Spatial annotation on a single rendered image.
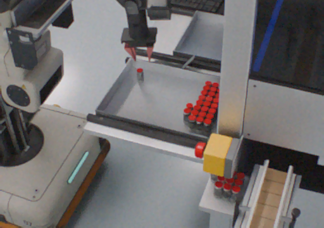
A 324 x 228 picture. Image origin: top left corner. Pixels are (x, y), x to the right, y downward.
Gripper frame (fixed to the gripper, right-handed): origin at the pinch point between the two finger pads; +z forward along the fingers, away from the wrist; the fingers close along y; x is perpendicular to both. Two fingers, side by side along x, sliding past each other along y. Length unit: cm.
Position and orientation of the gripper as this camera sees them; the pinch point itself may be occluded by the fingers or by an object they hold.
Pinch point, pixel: (142, 57)
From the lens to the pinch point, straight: 155.1
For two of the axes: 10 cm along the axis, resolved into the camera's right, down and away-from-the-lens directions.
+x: 0.9, -7.0, 7.1
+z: 0.8, 7.1, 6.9
